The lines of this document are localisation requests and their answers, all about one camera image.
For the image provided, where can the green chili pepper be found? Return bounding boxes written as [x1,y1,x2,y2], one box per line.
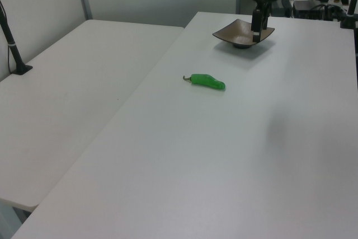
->
[182,73,227,92]

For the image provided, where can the brown square ceramic plate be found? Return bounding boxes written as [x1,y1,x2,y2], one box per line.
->
[212,18,276,50]

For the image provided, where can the black rectangular power adapter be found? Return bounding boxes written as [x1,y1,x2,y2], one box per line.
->
[270,0,292,17]

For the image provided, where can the black electronics box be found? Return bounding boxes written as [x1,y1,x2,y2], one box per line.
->
[292,0,327,19]

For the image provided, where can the black cable bundle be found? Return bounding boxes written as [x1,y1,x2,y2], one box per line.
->
[310,3,347,22]

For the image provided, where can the black clamped camera stand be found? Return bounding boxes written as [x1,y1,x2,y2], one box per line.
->
[339,0,358,30]

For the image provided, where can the black camera stand pole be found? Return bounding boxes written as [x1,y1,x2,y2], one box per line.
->
[0,0,34,76]

